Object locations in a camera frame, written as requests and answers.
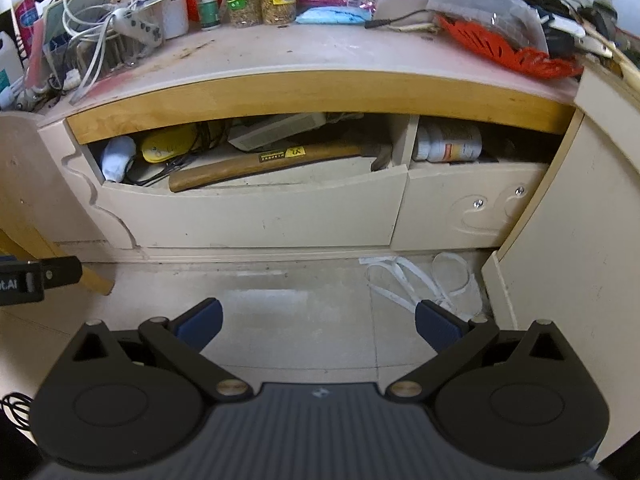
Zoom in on pink white tube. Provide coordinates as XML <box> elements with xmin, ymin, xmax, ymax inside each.
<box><xmin>11</xmin><ymin>0</ymin><xmax>46</xmax><ymax>86</ymax></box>

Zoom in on beige rectangular box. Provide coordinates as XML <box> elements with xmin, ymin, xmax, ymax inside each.
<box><xmin>227</xmin><ymin>112</ymin><xmax>328</xmax><ymax>152</ymax></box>

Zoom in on thin black wire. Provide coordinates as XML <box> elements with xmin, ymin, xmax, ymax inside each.
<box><xmin>0</xmin><ymin>392</ymin><xmax>33</xmax><ymax>431</ymax></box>

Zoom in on green label bottle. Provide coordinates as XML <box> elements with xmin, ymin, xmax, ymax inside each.
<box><xmin>197</xmin><ymin>0</ymin><xmax>222</xmax><ymax>32</ymax></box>

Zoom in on wooden handle hammer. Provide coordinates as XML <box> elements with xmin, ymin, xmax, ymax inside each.
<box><xmin>167</xmin><ymin>141</ymin><xmax>393</xmax><ymax>193</ymax></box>

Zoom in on white power strip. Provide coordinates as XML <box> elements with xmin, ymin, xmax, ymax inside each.
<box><xmin>107</xmin><ymin>7</ymin><xmax>166</xmax><ymax>47</ymax></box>

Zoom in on cream wooden desk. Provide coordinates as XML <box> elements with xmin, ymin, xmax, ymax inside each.
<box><xmin>0</xmin><ymin>10</ymin><xmax>640</xmax><ymax>461</ymax></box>

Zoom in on clear plastic bag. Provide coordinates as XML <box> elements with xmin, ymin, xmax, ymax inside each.
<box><xmin>422</xmin><ymin>0</ymin><xmax>551</xmax><ymax>56</ymax></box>

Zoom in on clear acrylic organizer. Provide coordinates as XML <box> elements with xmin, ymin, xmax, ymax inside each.
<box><xmin>42</xmin><ymin>0</ymin><xmax>132</xmax><ymax>92</ymax></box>

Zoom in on wooden stick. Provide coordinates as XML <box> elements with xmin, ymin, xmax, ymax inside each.
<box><xmin>575</xmin><ymin>20</ymin><xmax>640</xmax><ymax>92</ymax></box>

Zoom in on white pill bottle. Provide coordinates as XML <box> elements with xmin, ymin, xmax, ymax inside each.
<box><xmin>412</xmin><ymin>125</ymin><xmax>483</xmax><ymax>163</ymax></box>

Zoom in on white cloth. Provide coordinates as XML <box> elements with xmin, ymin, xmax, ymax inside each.
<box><xmin>100</xmin><ymin>136</ymin><xmax>138</xmax><ymax>182</ymax></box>

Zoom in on white cables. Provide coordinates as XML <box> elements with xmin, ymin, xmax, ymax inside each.
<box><xmin>62</xmin><ymin>0</ymin><xmax>147</xmax><ymax>42</ymax></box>

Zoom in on cream wooden drawer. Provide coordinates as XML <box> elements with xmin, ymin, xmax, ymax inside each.
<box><xmin>87</xmin><ymin>162</ymin><xmax>408</xmax><ymax>251</ymax></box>

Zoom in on black probe cable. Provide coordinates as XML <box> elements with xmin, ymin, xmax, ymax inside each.
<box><xmin>365</xmin><ymin>10</ymin><xmax>442</xmax><ymax>30</ymax></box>

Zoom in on cream drawer with screws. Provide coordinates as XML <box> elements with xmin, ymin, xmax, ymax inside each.
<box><xmin>392</xmin><ymin>160</ymin><xmax>551</xmax><ymax>251</ymax></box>

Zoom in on wooden leg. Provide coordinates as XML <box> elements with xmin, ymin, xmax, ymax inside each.
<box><xmin>0</xmin><ymin>227</ymin><xmax>116</xmax><ymax>297</ymax></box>

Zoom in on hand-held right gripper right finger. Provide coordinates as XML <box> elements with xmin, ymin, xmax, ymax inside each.
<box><xmin>386</xmin><ymin>300</ymin><xmax>571</xmax><ymax>403</ymax></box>

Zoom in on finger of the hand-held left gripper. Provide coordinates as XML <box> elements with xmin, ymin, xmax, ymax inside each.
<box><xmin>40</xmin><ymin>256</ymin><xmax>84</xmax><ymax>288</ymax></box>

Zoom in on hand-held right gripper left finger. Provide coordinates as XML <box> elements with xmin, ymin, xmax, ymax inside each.
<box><xmin>70</xmin><ymin>298</ymin><xmax>252</xmax><ymax>403</ymax></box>

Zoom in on blue mask pack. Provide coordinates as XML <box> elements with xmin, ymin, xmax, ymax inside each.
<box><xmin>295</xmin><ymin>6</ymin><xmax>369</xmax><ymax>26</ymax></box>

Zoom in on yellow power tool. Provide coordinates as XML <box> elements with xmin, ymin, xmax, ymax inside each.
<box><xmin>140</xmin><ymin>127</ymin><xmax>201</xmax><ymax>165</ymax></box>

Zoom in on white strap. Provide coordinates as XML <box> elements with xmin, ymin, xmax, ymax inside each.
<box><xmin>360</xmin><ymin>252</ymin><xmax>486</xmax><ymax>322</ymax></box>

